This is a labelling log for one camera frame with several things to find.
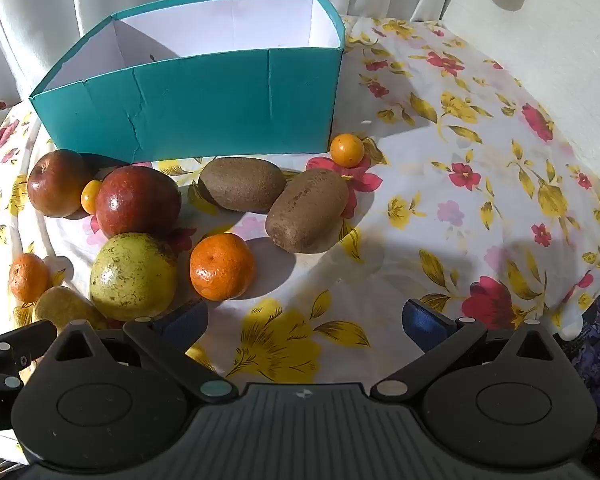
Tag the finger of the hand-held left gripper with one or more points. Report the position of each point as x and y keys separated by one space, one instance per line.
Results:
x=0 y=381
x=25 y=345

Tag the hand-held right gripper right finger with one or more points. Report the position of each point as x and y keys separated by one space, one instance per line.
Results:
x=425 y=322

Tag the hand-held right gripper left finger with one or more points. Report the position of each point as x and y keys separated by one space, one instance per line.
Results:
x=185 y=320

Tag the small yellow pear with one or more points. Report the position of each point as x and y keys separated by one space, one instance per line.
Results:
x=65 y=307

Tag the light brown kiwi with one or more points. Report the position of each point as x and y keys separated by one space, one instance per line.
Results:
x=307 y=210

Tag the teal cardboard box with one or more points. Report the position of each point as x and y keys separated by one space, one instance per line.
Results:
x=205 y=100

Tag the large mandarin orange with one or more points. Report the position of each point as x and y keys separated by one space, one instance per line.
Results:
x=222 y=267

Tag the small mandarin orange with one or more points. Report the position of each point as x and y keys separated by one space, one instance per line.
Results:
x=27 y=277

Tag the large green-yellow pear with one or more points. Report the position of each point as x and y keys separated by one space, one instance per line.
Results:
x=130 y=277

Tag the white floral cloth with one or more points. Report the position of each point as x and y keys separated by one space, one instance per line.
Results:
x=430 y=210

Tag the large red apple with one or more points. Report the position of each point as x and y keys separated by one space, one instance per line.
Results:
x=137 y=200

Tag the dark brown kiwi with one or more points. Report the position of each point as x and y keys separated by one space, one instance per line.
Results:
x=242 y=185

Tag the small orange round fruit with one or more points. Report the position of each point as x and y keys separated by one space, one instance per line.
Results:
x=90 y=197
x=347 y=150

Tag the small red apple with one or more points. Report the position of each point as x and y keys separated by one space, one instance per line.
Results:
x=55 y=182

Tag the white curtain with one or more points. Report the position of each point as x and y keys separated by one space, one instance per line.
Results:
x=40 y=10

